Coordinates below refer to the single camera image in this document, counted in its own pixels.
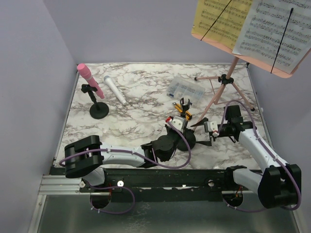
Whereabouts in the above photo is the pink music stand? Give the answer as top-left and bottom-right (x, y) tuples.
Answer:
(194, 31), (294, 127)

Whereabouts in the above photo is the yellow utility knife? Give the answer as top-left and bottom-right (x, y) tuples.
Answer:
(173, 102), (192, 121)

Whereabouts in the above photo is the black round-base mic stand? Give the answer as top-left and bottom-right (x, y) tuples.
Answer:
(180, 98), (196, 149)

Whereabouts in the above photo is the white toy microphone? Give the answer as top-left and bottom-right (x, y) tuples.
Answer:
(104, 76), (128, 106)

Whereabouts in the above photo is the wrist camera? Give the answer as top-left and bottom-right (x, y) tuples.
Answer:
(204, 120), (219, 137)
(165, 116), (187, 131)

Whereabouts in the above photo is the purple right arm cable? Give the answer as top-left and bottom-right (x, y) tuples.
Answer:
(216, 100), (302, 212)

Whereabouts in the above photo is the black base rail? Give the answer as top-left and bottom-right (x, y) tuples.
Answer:
(80, 168), (247, 206)

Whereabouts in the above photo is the black left mic stand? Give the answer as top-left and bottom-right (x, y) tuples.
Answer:
(81, 84), (109, 119)

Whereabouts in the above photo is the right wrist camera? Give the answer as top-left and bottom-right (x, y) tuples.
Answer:
(204, 120), (219, 137)

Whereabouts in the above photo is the yellow sheet music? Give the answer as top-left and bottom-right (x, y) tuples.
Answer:
(191, 0), (252, 49)

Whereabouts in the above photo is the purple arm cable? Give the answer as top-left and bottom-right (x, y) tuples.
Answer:
(216, 100), (302, 212)
(59, 122), (191, 168)

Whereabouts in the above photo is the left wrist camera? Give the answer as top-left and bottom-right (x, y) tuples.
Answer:
(165, 116), (187, 131)

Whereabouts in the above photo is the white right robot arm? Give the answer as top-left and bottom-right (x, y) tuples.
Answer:
(195, 101), (302, 211)

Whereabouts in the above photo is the pink toy microphone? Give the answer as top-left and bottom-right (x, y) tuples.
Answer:
(77, 63), (105, 99)

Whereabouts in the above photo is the clear plastic organizer box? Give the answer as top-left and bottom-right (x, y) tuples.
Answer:
(166, 77), (206, 106)

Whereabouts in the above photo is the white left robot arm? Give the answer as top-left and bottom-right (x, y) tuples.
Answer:
(59, 126), (191, 192)

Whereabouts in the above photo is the white sheet music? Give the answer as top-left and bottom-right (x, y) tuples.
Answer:
(232, 0), (311, 74)

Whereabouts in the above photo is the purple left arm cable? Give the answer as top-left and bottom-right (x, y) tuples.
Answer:
(59, 122), (191, 168)

